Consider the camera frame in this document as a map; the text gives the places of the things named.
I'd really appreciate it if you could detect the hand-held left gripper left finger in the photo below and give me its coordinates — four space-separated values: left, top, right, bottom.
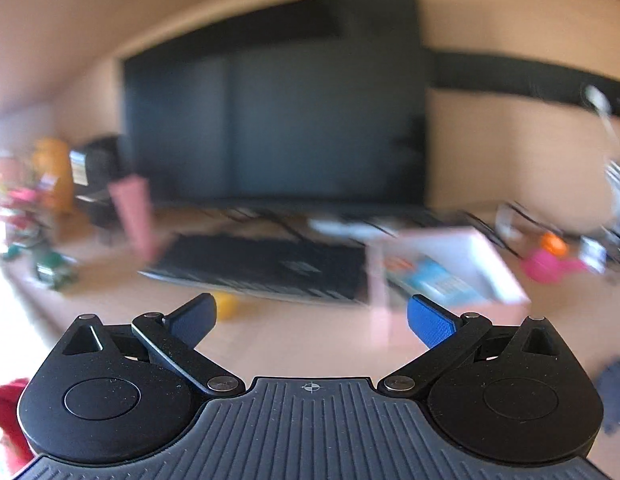
60 292 245 398

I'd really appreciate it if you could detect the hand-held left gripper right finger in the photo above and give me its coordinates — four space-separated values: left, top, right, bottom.
380 294 560 396

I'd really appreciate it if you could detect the blue and white packet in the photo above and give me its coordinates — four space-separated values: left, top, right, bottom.
385 255 478 306

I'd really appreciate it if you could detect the pink cardboard box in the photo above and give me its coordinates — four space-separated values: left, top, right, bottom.
365 227 533 351

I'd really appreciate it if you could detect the pink plastic toy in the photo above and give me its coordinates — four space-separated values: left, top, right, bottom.
520 250 580 283

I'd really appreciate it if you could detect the orange translucent toy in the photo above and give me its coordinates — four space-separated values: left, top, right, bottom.
540 232 569 256

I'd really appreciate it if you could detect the white battery charger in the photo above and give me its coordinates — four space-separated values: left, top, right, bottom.
578 237 608 273

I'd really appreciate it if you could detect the wooden desktop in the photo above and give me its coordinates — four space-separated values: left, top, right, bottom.
0 197 620 461

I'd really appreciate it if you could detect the yellow spiky ball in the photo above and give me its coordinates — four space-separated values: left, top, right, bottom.
212 292 239 320

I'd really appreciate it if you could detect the black keyboard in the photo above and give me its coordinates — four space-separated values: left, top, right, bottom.
137 232 368 303

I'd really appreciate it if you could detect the pink cup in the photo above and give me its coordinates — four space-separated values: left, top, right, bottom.
107 177 161 263

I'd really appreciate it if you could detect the potted plant in green pot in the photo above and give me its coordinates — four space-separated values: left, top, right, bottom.
0 182 80 290

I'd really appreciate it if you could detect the black desk appliance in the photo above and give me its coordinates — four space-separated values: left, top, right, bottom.
69 132 126 231

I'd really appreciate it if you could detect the dark blue cloth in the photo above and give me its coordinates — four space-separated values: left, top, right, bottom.
592 360 620 436

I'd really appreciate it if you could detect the yellow plush toy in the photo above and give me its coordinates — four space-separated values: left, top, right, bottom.
30 137 75 216

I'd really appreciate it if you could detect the black computer monitor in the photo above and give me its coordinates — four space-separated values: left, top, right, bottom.
121 0 431 208

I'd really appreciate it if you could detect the red cloth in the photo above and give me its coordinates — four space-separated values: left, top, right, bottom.
0 379 37 473

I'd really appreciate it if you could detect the black cable bundle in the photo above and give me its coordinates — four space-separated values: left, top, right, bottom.
455 200 620 266

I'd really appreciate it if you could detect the black wall cable rail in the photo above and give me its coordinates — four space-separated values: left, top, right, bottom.
425 47 620 121

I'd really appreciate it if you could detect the white cable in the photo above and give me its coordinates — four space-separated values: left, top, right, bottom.
584 85 620 241

